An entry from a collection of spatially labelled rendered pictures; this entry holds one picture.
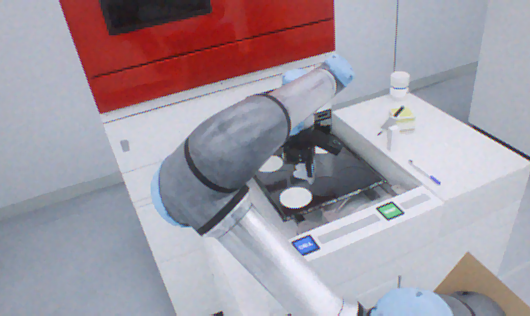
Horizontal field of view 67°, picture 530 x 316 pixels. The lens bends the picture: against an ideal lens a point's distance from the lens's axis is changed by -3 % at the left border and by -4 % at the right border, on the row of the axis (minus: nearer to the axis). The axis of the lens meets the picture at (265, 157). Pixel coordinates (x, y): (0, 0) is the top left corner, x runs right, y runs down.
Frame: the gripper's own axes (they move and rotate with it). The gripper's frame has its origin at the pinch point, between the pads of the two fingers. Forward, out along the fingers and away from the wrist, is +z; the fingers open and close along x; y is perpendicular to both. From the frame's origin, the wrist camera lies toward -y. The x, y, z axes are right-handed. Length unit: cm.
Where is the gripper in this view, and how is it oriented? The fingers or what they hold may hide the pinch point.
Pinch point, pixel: (313, 180)
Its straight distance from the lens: 126.1
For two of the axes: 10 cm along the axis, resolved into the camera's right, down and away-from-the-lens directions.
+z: 1.4, 8.0, 5.8
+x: -2.3, 6.0, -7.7
